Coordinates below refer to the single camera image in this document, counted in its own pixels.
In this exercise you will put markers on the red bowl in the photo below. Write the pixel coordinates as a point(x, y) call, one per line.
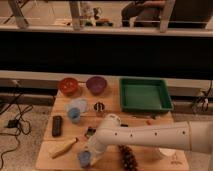
point(68, 86)

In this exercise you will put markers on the white lidded jar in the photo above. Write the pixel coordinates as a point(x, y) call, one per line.
point(164, 153)

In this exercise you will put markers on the person in background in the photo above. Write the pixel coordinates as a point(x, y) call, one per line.
point(145, 12)

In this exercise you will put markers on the brown pine cone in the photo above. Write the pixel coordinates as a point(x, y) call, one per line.
point(128, 159)

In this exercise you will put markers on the black handled scraper tool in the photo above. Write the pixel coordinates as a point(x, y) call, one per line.
point(90, 131)

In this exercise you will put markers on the blue cup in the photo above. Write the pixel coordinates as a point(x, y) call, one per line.
point(74, 115)

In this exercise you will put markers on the small round metal tin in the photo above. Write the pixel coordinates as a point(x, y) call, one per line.
point(99, 108)

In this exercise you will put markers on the blue sponge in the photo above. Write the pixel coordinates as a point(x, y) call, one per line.
point(84, 158)

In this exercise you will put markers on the green plastic tray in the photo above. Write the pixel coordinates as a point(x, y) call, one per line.
point(144, 95)

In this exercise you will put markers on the purple bowl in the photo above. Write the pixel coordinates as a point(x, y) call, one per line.
point(96, 85)

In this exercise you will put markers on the wooden board table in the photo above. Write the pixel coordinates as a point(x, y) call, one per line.
point(111, 161)

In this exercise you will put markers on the black remote control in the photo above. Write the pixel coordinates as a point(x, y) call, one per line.
point(56, 126)

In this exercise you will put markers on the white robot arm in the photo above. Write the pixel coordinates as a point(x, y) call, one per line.
point(195, 136)

